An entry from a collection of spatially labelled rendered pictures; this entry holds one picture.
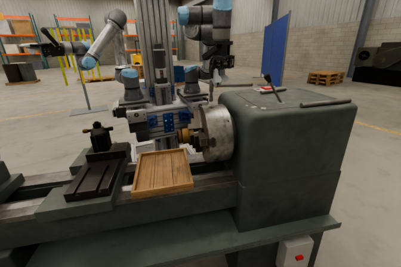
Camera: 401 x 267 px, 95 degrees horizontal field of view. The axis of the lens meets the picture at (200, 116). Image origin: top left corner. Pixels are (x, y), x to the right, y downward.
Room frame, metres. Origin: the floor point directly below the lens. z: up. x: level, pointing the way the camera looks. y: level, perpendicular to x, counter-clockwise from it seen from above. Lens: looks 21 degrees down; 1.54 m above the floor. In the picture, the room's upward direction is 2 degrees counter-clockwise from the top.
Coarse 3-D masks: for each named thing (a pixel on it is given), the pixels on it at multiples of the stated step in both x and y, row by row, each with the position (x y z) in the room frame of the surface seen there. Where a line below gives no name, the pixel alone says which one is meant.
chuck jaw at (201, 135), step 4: (192, 136) 0.86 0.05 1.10; (196, 136) 0.84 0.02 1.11; (200, 136) 0.83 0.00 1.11; (204, 136) 0.83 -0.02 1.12; (192, 140) 0.86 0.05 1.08; (196, 140) 0.83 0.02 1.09; (200, 140) 0.79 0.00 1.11; (204, 140) 0.80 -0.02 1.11; (208, 140) 0.80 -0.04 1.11; (212, 140) 0.79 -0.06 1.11; (200, 144) 0.79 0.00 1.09; (204, 144) 0.79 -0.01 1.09; (208, 144) 0.80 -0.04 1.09; (212, 144) 0.79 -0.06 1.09
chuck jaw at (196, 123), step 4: (196, 112) 0.99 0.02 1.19; (196, 116) 0.97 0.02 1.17; (200, 116) 0.98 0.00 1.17; (192, 120) 0.96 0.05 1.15; (196, 120) 0.96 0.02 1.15; (200, 120) 0.96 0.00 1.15; (188, 124) 0.94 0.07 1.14; (192, 124) 0.94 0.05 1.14; (196, 124) 0.94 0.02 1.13; (200, 124) 0.95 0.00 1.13; (192, 128) 0.93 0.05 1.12; (196, 128) 0.94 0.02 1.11; (200, 128) 0.95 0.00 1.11
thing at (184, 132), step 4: (184, 128) 0.92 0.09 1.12; (188, 128) 0.91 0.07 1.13; (180, 132) 0.89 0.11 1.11; (184, 132) 0.89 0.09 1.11; (188, 132) 0.89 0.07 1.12; (192, 132) 0.90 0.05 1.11; (180, 136) 0.87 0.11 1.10; (184, 136) 0.87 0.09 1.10; (188, 136) 0.88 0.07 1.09; (180, 140) 0.87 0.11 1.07; (184, 140) 0.87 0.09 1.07; (188, 140) 0.87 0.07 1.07
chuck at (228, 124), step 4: (220, 108) 0.91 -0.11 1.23; (224, 108) 0.91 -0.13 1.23; (224, 112) 0.88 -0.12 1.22; (228, 112) 0.88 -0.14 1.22; (224, 116) 0.86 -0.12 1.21; (228, 116) 0.86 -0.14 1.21; (224, 120) 0.84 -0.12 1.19; (228, 120) 0.84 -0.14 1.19; (228, 124) 0.83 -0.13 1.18; (228, 128) 0.82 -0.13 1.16; (232, 128) 0.82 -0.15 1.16; (228, 132) 0.81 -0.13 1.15; (232, 132) 0.81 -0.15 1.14; (228, 136) 0.80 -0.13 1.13; (232, 136) 0.80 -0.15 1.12; (228, 140) 0.80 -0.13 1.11; (232, 140) 0.80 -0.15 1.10; (228, 144) 0.79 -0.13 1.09; (232, 144) 0.80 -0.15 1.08; (228, 148) 0.79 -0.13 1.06; (232, 148) 0.80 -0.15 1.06; (228, 152) 0.80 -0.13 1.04; (232, 152) 0.80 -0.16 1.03; (228, 156) 0.81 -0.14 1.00
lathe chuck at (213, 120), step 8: (200, 112) 0.98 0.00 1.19; (208, 112) 0.88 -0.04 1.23; (216, 112) 0.88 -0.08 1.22; (208, 120) 0.83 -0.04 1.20; (216, 120) 0.84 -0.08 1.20; (208, 128) 0.80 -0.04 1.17; (216, 128) 0.81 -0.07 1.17; (224, 128) 0.81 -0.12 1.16; (208, 136) 0.79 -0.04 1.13; (216, 136) 0.79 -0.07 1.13; (224, 136) 0.80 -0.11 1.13; (216, 144) 0.78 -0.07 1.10; (224, 144) 0.79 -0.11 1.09; (208, 152) 0.80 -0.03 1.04; (216, 152) 0.79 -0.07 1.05; (224, 152) 0.79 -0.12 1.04; (208, 160) 0.81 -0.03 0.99
